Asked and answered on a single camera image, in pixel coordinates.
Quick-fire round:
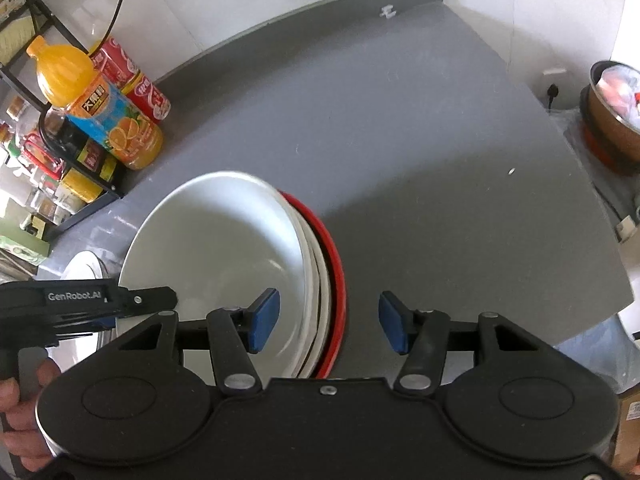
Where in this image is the white plate with blue print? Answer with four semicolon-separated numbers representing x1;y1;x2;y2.
46;250;114;373

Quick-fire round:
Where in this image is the red bowl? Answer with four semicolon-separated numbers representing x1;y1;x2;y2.
281;192;347;379

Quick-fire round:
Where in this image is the black metal kitchen rack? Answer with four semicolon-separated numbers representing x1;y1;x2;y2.
1;0;126;242

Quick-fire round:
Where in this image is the person's left hand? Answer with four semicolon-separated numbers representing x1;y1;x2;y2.
0;358;61;472

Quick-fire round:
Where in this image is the green box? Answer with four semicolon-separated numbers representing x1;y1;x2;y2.
1;231;50;266

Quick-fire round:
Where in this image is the yellow label sauce bottle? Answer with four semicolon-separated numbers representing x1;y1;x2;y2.
61;167;117;204

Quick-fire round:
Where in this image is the orange juice bottle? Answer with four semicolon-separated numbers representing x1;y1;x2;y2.
26;36;164;170

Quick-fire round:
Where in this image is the red drink can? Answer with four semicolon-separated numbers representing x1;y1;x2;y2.
90;37;171;124

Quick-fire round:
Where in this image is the metal bowl with trash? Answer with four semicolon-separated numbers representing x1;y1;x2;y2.
579;61;639;176

